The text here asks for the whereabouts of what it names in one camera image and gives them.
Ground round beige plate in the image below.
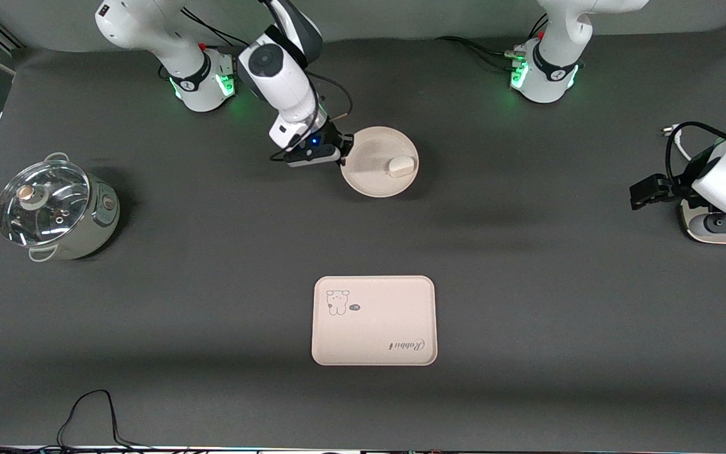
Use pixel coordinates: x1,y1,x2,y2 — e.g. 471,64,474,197
341,126,420,199

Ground black base cables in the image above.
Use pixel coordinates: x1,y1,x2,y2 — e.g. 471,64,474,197
434,13,550,70
180,6,256,64

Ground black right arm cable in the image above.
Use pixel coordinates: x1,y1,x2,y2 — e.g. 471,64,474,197
268,68,354,163

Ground black left base cables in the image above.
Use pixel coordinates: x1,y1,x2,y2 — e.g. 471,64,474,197
434,13,550,70

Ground black right base cables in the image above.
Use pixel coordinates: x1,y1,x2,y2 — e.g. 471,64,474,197
180,6,256,64

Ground dark grey table mat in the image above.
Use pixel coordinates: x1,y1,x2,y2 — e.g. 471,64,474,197
0,22,726,452

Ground cream white toaster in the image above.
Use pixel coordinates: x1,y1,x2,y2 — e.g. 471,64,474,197
680,201,726,245

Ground glass pot lid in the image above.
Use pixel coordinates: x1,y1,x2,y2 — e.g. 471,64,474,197
0,160,91,248

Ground black looped cable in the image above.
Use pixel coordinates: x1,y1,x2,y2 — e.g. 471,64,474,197
56,390,153,452

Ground white toaster power cable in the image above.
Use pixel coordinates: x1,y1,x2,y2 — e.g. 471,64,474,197
662,124,694,161

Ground silver pot with glass lid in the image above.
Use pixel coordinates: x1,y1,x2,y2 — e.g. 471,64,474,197
0,151,121,262

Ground beige rabbit print tray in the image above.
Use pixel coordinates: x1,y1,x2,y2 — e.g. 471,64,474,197
311,276,438,366

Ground metal connector bracket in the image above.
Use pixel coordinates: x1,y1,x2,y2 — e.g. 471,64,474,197
212,54,238,80

